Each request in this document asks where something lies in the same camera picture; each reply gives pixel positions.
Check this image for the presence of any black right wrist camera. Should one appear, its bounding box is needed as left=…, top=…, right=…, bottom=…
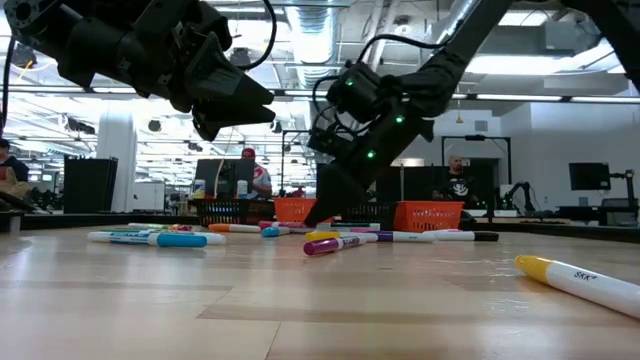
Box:
left=326, top=61, right=385, bottom=124

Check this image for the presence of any purple capped Expo marker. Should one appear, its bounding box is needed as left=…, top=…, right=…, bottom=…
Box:
left=302, top=235, right=367, bottom=258

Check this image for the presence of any silver ventilation duct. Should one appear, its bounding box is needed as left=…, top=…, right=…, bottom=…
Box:
left=284, top=0, right=342, bottom=91

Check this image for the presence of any person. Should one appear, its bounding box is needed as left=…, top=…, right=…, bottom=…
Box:
left=431, top=155, right=482, bottom=204
left=0, top=138, right=31, bottom=213
left=240, top=146, right=274, bottom=201

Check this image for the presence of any black ceiling spotlight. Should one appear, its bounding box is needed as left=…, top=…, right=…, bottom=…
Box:
left=229, top=47, right=254, bottom=74
left=8, top=43, right=39, bottom=70

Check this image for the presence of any light blue capped white marker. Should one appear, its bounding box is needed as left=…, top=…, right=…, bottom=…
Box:
left=87, top=230, right=209, bottom=250

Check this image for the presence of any orange capped white marker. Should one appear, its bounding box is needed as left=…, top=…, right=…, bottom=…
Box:
left=207, top=222, right=263, bottom=235

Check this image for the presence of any black frame stand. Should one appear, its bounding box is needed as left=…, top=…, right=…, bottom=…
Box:
left=441, top=134, right=513, bottom=201

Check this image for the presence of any yellow capped white marker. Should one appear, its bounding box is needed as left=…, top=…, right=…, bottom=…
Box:
left=304, top=229, right=380, bottom=244

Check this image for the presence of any black partition panel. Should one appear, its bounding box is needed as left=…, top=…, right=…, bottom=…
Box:
left=374, top=158, right=501, bottom=204

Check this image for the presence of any black cabinet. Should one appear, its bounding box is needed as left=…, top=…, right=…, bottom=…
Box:
left=63, top=157, right=120, bottom=215

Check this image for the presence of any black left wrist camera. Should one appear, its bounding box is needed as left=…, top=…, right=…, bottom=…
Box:
left=132, top=0, right=234, bottom=56

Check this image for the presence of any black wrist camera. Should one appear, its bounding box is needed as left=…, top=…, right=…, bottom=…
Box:
left=132, top=0, right=234, bottom=56
left=326, top=61, right=385, bottom=124

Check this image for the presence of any yellow capped SKK marker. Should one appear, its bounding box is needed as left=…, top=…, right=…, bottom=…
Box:
left=514, top=254, right=640, bottom=321

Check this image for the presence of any thin green marker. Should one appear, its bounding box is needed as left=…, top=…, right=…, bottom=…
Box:
left=126, top=221, right=176, bottom=232

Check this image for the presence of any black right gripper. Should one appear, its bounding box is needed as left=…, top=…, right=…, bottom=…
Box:
left=303, top=93, right=435, bottom=228

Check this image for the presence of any black plastic mesh basket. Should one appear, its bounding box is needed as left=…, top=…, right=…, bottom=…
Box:
left=339, top=201, right=400, bottom=227
left=196, top=198, right=276, bottom=229

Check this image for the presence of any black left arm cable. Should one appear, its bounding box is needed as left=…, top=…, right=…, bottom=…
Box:
left=234, top=0, right=278, bottom=71

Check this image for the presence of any black computer monitor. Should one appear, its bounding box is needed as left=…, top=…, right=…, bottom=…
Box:
left=194, top=158, right=256, bottom=200
left=568, top=162, right=612, bottom=192

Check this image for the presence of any dark green capped marker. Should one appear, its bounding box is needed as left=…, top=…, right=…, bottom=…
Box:
left=314, top=221, right=382, bottom=232

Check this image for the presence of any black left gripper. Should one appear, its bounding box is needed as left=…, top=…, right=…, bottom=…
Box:
left=57, top=17, right=278, bottom=143

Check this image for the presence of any black capped white marker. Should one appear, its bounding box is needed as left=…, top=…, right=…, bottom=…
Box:
left=424, top=229, right=501, bottom=244

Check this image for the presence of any orange plastic mesh basket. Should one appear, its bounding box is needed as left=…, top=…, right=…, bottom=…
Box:
left=393, top=200, right=466, bottom=233
left=272, top=197, right=337, bottom=225

